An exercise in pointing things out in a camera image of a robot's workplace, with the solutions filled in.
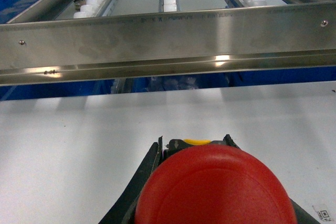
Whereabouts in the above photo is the blue bin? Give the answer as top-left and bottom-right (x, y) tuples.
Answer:
(227, 67), (335, 87)
(1, 79), (114, 101)
(131, 73), (229, 93)

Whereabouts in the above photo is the blue bin lower middle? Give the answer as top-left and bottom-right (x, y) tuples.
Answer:
(131, 73), (229, 93)

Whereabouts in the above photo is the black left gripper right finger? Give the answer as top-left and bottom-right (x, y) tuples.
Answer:
(223, 134), (321, 224)

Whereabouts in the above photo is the steel roller shelf rack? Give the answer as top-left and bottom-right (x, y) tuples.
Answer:
(1, 0), (335, 86)

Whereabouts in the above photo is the blue bin lower left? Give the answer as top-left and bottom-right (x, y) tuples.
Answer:
(1, 79), (114, 101)

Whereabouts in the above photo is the blue bin lower right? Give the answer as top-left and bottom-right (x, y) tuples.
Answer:
(227, 67), (335, 87)

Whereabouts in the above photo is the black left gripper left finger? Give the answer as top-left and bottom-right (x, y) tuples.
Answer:
(100, 137), (163, 223)

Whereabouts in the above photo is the red emergency stop button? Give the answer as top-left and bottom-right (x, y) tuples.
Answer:
(134, 144), (297, 223)

